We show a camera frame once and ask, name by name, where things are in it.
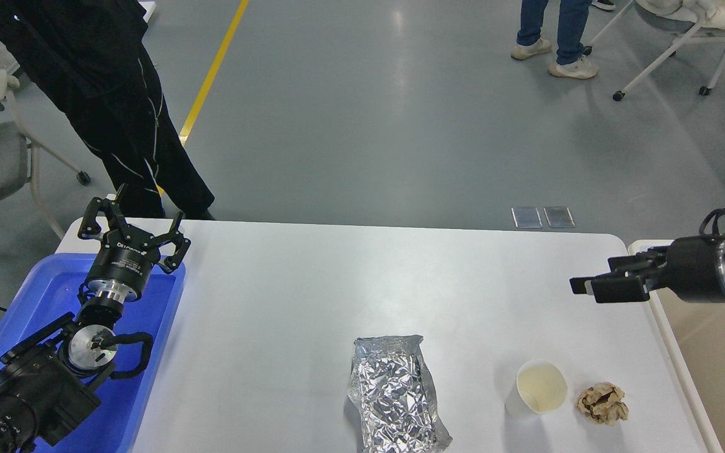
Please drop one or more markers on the metal floor plate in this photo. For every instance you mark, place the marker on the metal floor plate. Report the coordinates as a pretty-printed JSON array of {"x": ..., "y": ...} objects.
[
  {"x": 559, "y": 217},
  {"x": 526, "y": 217}
]

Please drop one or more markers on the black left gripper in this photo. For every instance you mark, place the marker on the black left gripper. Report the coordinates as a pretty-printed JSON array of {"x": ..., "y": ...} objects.
[{"x": 122, "y": 267}]

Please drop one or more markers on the crumpled silver foil bag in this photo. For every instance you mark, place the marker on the crumpled silver foil bag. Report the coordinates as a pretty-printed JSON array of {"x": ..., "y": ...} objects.
[{"x": 394, "y": 391}]

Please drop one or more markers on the left metal floor plate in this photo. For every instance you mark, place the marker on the left metal floor plate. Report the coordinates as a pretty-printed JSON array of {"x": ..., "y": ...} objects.
[{"x": 526, "y": 217}]

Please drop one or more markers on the white rolling chair right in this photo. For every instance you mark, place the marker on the white rolling chair right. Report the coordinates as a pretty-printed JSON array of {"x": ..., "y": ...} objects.
[{"x": 690, "y": 22}]

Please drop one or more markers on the blue plastic bin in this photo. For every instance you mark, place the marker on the blue plastic bin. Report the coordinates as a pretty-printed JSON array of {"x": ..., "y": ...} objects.
[{"x": 50, "y": 290}]

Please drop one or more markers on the right metal floor plate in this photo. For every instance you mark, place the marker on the right metal floor plate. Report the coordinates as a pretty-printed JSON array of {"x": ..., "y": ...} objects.
[{"x": 559, "y": 217}]

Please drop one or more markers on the person in black clothes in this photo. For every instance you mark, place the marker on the person in black clothes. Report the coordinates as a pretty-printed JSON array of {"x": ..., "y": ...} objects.
[{"x": 88, "y": 58}]

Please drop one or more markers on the crumpled brown paper ball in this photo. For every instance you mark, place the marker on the crumpled brown paper ball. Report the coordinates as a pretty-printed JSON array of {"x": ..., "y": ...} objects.
[{"x": 603, "y": 404}]

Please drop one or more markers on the white paper cup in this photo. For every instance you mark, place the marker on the white paper cup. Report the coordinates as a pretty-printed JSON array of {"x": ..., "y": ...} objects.
[{"x": 539, "y": 387}]

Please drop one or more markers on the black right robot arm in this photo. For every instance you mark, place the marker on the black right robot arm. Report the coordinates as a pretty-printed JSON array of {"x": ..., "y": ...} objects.
[{"x": 693, "y": 267}]

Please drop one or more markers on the person in blue jeans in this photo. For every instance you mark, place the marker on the person in blue jeans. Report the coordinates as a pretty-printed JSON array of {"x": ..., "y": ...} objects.
[{"x": 571, "y": 62}]

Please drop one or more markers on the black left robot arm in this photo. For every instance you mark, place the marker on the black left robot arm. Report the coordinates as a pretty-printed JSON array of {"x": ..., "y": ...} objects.
[{"x": 49, "y": 379}]

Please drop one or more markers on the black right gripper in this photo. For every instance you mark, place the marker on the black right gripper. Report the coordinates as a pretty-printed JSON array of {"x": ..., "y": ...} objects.
[{"x": 692, "y": 267}]

